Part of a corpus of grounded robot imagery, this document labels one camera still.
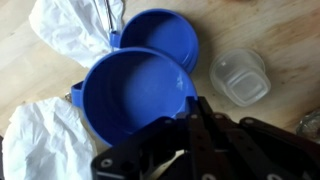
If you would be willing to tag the large white crumpled bag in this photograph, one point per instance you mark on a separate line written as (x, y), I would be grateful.
(73, 28)

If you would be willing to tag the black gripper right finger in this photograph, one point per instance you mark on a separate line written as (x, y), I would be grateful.
(250, 149)

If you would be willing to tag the metal whisk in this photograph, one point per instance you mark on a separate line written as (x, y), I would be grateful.
(105, 14)

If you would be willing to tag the small white crumpled napkin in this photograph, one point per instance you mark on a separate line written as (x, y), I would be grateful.
(46, 140)

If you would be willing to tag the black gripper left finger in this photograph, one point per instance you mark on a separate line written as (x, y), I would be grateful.
(142, 153)

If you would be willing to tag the dark blue cup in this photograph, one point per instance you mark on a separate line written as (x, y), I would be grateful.
(162, 30)
(129, 89)

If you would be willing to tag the clear plastic container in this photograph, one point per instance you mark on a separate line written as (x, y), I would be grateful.
(240, 75)

